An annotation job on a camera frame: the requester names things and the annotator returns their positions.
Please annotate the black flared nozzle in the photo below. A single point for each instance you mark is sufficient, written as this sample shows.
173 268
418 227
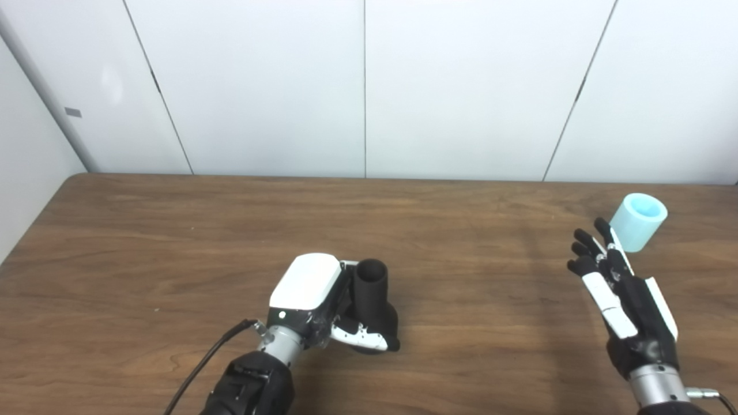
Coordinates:
372 300

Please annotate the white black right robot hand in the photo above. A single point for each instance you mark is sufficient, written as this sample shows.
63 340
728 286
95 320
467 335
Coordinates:
640 311

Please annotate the grey wall corner post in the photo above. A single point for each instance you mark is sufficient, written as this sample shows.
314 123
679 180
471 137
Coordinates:
45 89

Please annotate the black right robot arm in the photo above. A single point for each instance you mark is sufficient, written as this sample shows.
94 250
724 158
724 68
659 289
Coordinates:
657 392

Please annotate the small grey wall label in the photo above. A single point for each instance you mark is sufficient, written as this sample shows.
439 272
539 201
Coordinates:
72 112

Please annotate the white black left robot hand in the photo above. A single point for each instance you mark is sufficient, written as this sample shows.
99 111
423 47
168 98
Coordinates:
305 282

